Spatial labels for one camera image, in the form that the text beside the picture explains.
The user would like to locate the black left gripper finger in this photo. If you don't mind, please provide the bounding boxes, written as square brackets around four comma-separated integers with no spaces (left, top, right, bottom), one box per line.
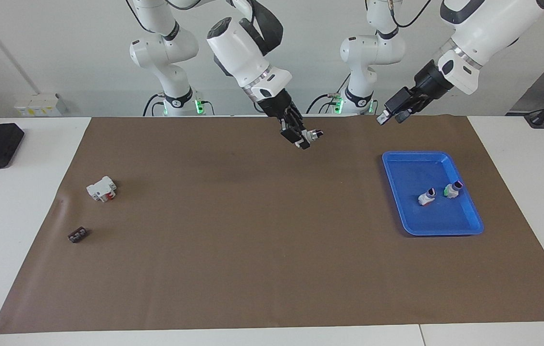
[394,96,429,123]
[377,88,419,125]

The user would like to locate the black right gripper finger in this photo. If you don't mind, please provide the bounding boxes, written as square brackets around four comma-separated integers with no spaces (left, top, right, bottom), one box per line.
[280,126,312,150]
[287,110,312,135]

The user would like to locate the brown paper table mat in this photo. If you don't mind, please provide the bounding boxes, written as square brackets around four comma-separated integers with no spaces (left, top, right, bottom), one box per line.
[0,115,544,334]

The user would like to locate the blue plastic tray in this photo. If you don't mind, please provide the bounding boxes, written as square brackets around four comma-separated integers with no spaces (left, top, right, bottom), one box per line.
[381,151,485,236]

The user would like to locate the white red circuit breaker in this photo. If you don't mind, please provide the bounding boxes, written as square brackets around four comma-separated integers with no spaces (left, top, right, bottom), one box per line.
[86,176,117,203]

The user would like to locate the black base power cable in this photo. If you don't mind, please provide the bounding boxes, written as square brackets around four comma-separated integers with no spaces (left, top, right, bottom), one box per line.
[305,70,349,115]
[143,94,166,117]

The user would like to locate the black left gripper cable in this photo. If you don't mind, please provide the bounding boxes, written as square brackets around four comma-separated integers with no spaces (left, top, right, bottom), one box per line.
[390,0,433,28]

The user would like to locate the green base selector switch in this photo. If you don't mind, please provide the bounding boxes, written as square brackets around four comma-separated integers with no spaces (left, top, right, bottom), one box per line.
[443,180,464,198]

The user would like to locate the white wall socket box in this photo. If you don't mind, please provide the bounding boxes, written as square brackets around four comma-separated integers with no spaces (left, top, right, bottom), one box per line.
[14,93,68,117]

